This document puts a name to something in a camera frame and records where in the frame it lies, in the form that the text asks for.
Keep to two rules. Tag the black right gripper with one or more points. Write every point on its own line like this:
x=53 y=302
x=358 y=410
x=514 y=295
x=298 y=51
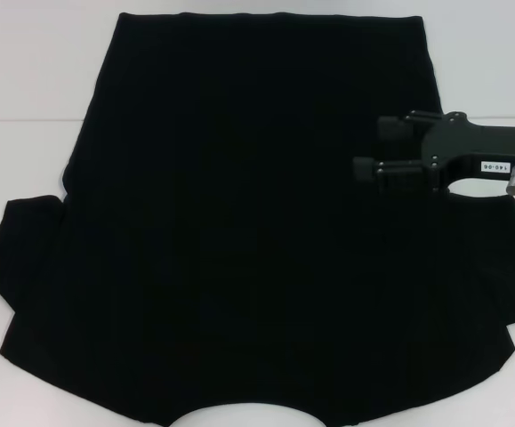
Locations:
x=470 y=147

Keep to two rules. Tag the black shirt with FREE print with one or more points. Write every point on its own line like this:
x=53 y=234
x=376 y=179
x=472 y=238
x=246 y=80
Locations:
x=239 y=200

